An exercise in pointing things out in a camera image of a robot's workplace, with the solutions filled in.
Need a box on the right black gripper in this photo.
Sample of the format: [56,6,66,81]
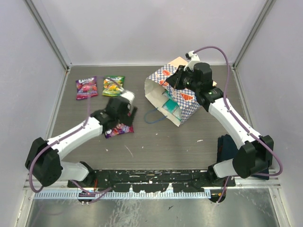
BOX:
[166,65,200,93]

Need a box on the checkered paper bag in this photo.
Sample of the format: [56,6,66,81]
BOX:
[143,56,217,128]

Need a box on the teal mint candy packet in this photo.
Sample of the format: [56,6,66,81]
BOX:
[162,99,181,121]

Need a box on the green yellow candy packet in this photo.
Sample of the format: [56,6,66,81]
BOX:
[102,76,125,96]

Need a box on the purple candy snack packet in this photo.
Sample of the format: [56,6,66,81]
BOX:
[76,77,98,100]

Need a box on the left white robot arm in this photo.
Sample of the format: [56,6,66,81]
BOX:
[25,91,137,192]

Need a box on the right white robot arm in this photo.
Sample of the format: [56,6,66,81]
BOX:
[165,62,274,186]

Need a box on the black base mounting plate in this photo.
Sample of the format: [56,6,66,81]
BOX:
[78,170,226,193]

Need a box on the dark blue folded cloth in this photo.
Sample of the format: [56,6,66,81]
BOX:
[217,133,270,181]

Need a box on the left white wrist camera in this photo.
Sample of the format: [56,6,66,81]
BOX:
[120,89,135,105]

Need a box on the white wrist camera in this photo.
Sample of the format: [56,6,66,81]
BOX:
[120,89,135,105]
[184,51,200,71]

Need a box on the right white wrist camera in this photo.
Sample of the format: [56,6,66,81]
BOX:
[184,51,200,71]

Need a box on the right aluminium corner post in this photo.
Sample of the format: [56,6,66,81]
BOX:
[232,0,276,70]

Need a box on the aluminium corner post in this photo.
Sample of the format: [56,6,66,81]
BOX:
[232,0,276,70]
[23,0,71,70]

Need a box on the white slotted cable duct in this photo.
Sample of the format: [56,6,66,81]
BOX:
[34,190,211,199]

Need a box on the left aluminium corner post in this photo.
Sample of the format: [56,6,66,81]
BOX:
[23,0,71,70]

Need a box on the aluminium front rail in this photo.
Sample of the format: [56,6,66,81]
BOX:
[22,169,282,190]

